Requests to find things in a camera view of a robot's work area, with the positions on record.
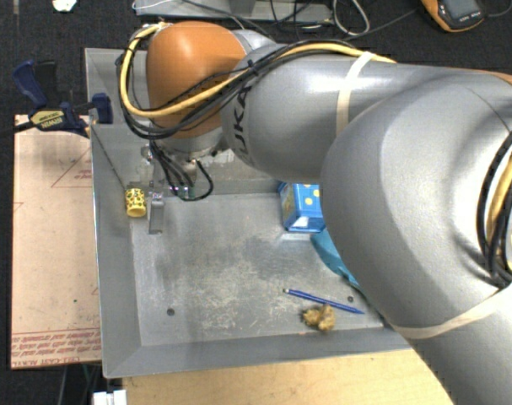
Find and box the brown cardboard board, red print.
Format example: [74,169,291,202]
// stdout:
[10,114,103,370]

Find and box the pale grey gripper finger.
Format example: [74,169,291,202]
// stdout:
[148,192,165,235]

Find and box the yellow cup with dark spots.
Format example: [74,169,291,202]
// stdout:
[125,187,148,219]

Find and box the blue pen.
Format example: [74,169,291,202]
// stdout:
[282,288,366,316]

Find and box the grey metal bin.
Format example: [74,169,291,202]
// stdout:
[84,47,413,380]

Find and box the blue box with yellow dots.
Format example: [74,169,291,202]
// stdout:
[278,181,326,234]

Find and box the teal blue cloth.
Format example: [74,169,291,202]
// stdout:
[310,229,362,290]

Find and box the tan crumpled lump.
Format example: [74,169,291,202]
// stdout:
[300,303,337,332]

